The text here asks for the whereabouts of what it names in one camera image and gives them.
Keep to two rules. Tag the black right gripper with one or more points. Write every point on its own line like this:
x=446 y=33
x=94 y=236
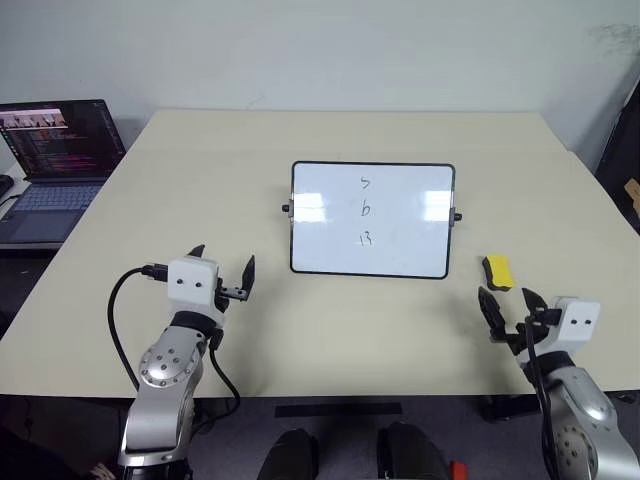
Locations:
x=517 y=337

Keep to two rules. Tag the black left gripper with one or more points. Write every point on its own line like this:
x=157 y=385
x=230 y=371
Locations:
x=235 y=294

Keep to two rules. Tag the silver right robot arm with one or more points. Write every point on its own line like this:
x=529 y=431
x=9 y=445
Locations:
x=585 y=415

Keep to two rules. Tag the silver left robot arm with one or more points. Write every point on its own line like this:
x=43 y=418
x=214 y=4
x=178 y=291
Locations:
x=165 y=367

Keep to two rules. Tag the yellow and black eraser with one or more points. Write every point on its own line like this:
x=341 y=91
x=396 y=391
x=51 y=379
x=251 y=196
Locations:
x=500 y=270

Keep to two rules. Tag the black table foot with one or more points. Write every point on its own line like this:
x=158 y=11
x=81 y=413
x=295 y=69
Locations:
x=510 y=409

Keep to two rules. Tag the black-framed tabletop whiteboard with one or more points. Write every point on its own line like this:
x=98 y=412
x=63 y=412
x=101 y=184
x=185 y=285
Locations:
x=400 y=225

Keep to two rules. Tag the brown cardboard piece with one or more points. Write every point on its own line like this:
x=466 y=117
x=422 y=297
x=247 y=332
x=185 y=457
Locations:
x=634 y=195

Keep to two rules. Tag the small red object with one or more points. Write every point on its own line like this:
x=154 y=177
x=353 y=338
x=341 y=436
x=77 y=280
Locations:
x=459 y=471

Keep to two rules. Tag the dark rounded shape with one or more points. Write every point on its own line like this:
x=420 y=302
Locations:
x=292 y=457
x=410 y=452

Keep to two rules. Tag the open grey laptop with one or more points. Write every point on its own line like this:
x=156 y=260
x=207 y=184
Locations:
x=50 y=200

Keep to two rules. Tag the black tape strip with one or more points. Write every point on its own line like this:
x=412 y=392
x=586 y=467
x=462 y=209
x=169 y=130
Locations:
x=340 y=410

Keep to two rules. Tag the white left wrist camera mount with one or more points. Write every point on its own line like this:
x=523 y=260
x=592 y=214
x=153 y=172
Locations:
x=192 y=287

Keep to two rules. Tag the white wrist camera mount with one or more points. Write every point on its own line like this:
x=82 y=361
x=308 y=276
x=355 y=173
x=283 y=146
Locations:
x=577 y=322
x=192 y=287

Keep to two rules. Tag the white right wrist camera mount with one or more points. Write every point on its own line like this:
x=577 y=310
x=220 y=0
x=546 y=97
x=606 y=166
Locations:
x=577 y=322

